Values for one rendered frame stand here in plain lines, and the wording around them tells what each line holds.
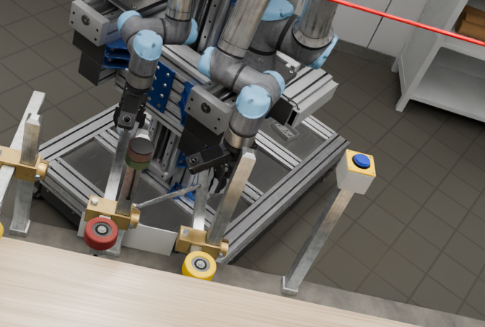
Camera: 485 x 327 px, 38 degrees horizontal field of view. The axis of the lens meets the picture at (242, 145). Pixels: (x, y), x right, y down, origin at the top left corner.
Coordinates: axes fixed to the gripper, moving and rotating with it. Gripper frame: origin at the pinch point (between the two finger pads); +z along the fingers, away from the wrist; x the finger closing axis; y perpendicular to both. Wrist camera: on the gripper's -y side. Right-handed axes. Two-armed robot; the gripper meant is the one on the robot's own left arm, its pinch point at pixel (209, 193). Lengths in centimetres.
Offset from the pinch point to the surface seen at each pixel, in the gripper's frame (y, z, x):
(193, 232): -4.1, 8.5, -6.3
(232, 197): 0.2, -10.4, -10.5
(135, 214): -19.7, 4.9, -2.2
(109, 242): -28.9, 1.8, -13.0
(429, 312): 68, 22, -31
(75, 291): -38.7, 1.8, -25.7
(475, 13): 222, 35, 161
